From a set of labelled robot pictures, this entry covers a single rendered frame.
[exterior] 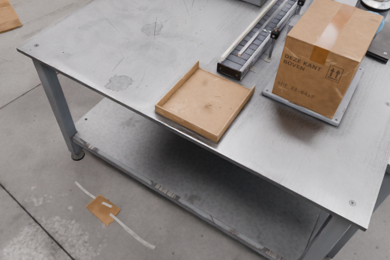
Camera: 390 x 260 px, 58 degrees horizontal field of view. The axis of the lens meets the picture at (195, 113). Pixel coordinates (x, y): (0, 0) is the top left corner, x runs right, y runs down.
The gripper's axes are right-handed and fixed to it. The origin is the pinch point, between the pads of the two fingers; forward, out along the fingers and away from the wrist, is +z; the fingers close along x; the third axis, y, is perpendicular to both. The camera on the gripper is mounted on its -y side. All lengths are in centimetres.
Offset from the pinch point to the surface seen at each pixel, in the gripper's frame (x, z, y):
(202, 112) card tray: 72, -30, -1
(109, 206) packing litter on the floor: 132, 30, 40
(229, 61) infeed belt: 47, -21, 2
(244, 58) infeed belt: 42.5, -18.3, -2.2
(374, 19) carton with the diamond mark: 16, -31, -41
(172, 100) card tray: 73, -31, 11
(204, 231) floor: 118, 40, -10
